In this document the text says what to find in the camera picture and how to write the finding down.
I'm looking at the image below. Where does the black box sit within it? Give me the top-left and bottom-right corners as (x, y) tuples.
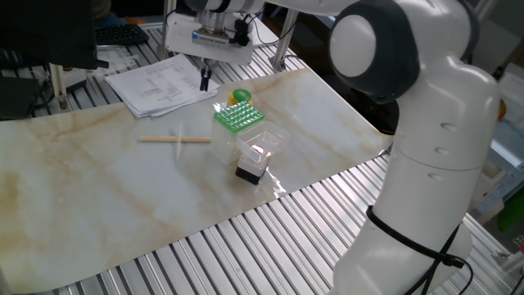
(0, 75), (43, 121)

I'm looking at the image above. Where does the aluminium frame post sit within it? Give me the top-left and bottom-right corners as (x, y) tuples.
(157, 0), (178, 61)
(269, 7), (300, 73)

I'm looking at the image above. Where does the wooden stick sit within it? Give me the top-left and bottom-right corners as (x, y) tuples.
(138, 134), (212, 144)

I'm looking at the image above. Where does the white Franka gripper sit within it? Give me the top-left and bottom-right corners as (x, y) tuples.
(166, 11), (254, 92)

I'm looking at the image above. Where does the black monitor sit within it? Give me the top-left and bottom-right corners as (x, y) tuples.
(0, 0), (110, 70)

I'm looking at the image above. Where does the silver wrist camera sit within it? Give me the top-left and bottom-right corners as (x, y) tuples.
(191, 27), (233, 48)

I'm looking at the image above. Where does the green-topped pipette tip holder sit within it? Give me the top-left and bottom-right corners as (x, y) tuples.
(210, 100), (266, 166)

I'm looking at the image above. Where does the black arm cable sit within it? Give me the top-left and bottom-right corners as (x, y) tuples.
(365, 204), (475, 295)

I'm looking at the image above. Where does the stack of printed papers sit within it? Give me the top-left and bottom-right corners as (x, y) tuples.
(105, 52), (221, 119)

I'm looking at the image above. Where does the clear plastic tip box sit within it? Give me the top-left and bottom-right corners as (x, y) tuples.
(236, 120), (291, 166)

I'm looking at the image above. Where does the black keyboard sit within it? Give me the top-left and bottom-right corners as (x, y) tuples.
(94, 23), (151, 46)

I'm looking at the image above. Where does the green button yellow box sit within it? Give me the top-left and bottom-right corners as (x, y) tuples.
(227, 88), (254, 107)

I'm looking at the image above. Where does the small black white block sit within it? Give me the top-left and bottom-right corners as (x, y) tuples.
(235, 149), (273, 186)

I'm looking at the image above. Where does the marble pattern table sheet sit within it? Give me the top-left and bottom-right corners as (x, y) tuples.
(0, 67), (394, 294)

